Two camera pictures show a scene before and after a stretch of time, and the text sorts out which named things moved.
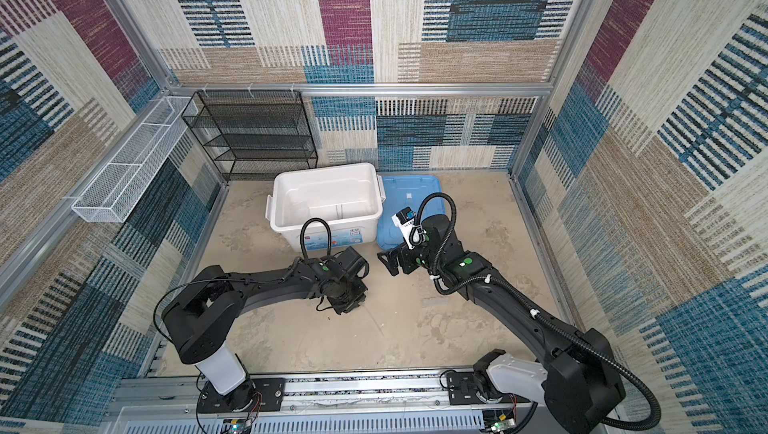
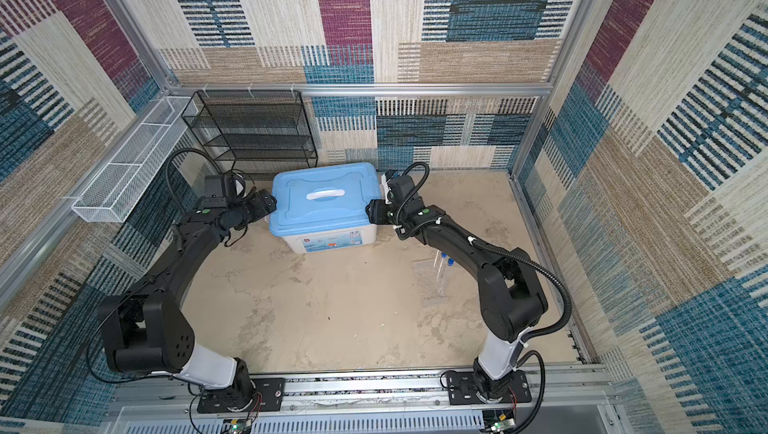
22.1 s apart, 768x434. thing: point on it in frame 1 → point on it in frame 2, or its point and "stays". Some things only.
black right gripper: (392, 265) → (377, 213)
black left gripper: (344, 307) → (261, 210)
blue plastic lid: (422, 193) → (323, 197)
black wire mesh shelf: (254, 134) stays
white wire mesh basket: (108, 198) stays
